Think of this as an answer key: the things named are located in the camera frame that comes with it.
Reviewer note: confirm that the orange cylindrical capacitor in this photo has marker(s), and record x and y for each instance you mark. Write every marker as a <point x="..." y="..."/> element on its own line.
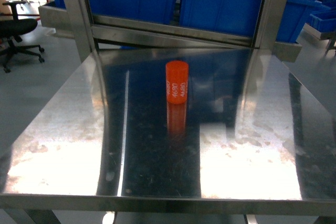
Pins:
<point x="176" y="81"/>

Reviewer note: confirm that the blue plastic bin right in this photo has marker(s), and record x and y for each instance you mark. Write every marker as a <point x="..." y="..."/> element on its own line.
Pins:
<point x="239" y="17"/>

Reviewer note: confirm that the black office chair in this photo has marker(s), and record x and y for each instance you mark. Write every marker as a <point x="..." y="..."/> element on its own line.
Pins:
<point x="12" y="30"/>

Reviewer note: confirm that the small blue bin far right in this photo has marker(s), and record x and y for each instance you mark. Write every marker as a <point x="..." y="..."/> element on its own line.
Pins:
<point x="323" y="21"/>

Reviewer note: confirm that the stainless steel rack frame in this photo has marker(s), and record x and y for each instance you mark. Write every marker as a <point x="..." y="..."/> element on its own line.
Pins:
<point x="88" y="30"/>

